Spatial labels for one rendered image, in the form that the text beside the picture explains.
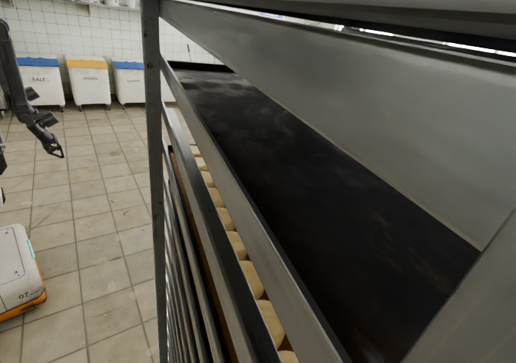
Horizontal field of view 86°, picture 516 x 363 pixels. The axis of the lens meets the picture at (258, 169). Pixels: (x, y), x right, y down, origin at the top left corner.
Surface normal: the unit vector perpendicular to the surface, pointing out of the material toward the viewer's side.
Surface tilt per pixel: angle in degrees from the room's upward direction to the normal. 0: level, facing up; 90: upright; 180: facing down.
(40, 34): 90
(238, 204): 90
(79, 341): 0
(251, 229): 90
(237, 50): 90
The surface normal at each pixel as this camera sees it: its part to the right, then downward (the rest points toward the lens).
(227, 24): -0.91, 0.07
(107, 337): 0.14, -0.86
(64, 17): 0.53, 0.48
